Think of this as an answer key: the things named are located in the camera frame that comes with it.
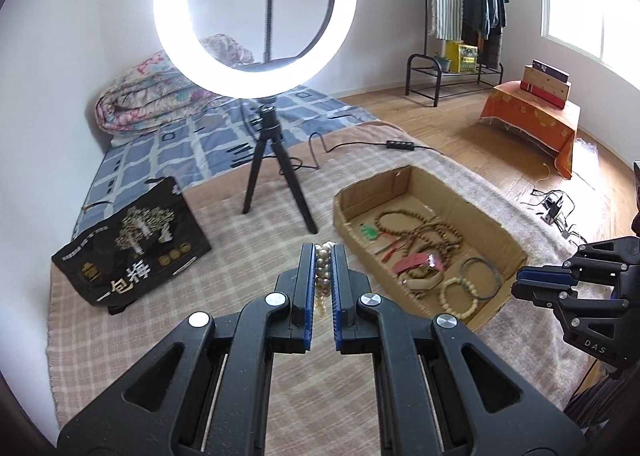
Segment brown cardboard box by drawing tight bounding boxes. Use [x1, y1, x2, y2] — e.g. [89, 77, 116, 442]
[333, 166, 527, 331]

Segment orange cloth covered table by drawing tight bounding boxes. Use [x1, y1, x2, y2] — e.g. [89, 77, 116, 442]
[480, 80, 580, 179]

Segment red woven watch strap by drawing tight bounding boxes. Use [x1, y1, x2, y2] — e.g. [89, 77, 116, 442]
[390, 251, 446, 278]

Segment blue patterned bed sheet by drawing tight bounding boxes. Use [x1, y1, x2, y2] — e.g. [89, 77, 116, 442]
[73, 86, 374, 235]

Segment white ring light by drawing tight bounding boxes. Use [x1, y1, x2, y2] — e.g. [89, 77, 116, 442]
[153, 0, 357, 99]

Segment black snack bag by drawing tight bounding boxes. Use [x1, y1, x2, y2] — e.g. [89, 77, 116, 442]
[52, 177, 212, 315]

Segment red and tan boxes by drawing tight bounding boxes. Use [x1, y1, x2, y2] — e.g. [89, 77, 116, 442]
[520, 60, 572, 110]

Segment long brown wooden bead necklace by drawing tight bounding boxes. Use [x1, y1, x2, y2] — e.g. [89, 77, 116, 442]
[373, 207, 464, 270]

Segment dark thin bangle ring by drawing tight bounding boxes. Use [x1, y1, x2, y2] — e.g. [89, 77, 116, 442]
[459, 255, 505, 301]

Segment white power strip with cables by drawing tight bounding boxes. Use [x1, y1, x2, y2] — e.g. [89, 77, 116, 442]
[520, 187, 587, 245]

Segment white pearl necklace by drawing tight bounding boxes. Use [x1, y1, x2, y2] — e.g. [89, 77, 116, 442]
[312, 241, 335, 332]

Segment folded floral quilt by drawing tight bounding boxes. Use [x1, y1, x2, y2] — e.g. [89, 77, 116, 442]
[94, 50, 230, 137]

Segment yellow green box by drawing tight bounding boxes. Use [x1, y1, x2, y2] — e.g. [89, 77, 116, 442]
[445, 40, 478, 74]

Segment dark hanging clothes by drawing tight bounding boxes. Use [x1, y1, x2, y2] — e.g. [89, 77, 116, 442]
[462, 0, 509, 70]

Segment cream bead bracelet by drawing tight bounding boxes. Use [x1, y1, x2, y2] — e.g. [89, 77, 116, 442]
[438, 275, 482, 321]

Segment black mini tripod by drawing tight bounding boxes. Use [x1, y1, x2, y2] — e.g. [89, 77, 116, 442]
[242, 96, 319, 234]

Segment black metal clothes rack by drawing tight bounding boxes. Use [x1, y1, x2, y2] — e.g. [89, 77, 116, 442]
[405, 0, 510, 106]

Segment green jade pendant red cord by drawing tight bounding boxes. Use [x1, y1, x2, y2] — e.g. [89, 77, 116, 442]
[358, 222, 402, 263]

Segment black cable with inline remote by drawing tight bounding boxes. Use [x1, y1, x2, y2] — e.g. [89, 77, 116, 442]
[240, 100, 442, 173]

